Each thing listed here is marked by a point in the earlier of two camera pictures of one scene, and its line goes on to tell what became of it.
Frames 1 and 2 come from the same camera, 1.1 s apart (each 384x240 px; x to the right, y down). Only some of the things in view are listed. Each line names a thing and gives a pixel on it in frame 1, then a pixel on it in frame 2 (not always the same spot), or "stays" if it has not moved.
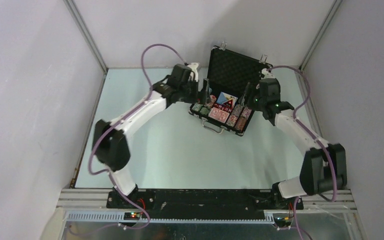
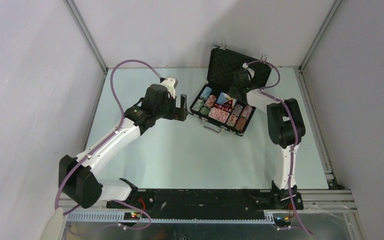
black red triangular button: (229, 104) stays
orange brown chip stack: (240, 123) stays
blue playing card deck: (224, 97) stays
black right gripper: (243, 100) to (231, 92)
